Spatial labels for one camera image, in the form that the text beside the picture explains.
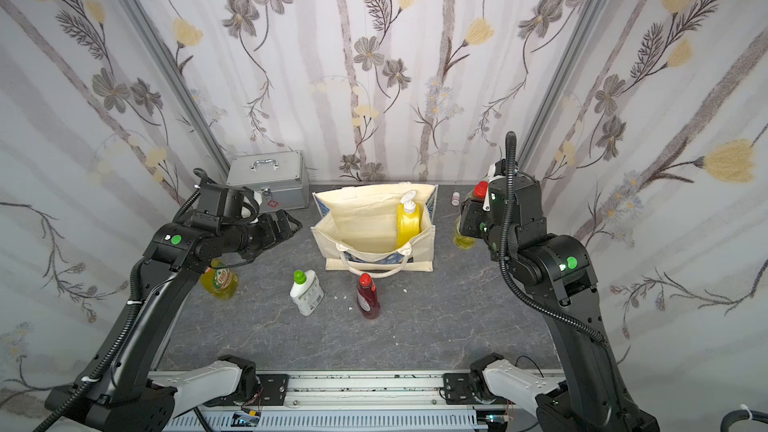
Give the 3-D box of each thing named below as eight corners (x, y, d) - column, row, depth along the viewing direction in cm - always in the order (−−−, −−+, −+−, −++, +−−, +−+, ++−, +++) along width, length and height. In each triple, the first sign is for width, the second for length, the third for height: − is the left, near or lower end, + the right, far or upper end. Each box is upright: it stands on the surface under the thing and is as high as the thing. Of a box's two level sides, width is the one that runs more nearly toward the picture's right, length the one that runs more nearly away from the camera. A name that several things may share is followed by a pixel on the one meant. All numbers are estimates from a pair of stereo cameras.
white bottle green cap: (301, 314, 89) (284, 286, 74) (316, 291, 94) (302, 261, 79) (310, 318, 88) (295, 292, 73) (325, 296, 93) (313, 266, 78)
